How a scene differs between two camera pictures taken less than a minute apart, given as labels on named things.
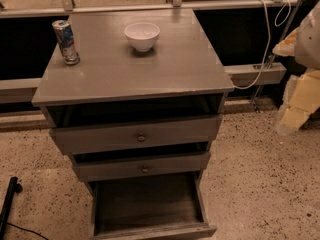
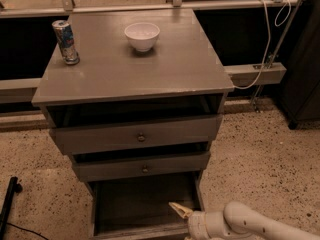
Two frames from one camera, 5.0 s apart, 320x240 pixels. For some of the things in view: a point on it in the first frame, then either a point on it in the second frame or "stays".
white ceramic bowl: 142,35 stays
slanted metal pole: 282,45 stays
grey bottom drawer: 149,206 stays
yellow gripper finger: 301,99 → 205,225
